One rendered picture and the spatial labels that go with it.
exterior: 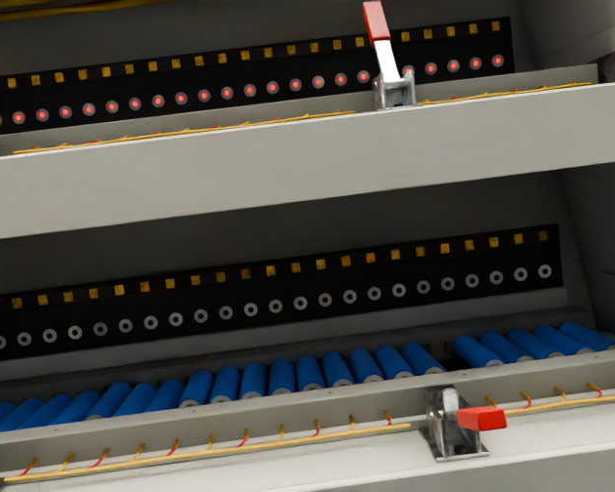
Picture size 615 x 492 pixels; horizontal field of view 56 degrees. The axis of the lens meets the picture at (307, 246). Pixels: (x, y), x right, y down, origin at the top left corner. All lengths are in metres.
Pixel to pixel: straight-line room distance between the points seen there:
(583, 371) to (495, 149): 0.14
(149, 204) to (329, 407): 0.16
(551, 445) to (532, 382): 0.05
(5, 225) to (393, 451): 0.25
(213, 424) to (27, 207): 0.16
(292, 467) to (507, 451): 0.11
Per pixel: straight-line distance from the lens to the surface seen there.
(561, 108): 0.37
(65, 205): 0.36
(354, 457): 0.34
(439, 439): 0.32
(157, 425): 0.36
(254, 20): 0.61
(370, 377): 0.40
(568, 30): 0.56
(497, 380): 0.37
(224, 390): 0.41
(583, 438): 0.35
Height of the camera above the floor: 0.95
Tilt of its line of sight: 12 degrees up
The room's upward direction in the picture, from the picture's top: 8 degrees counter-clockwise
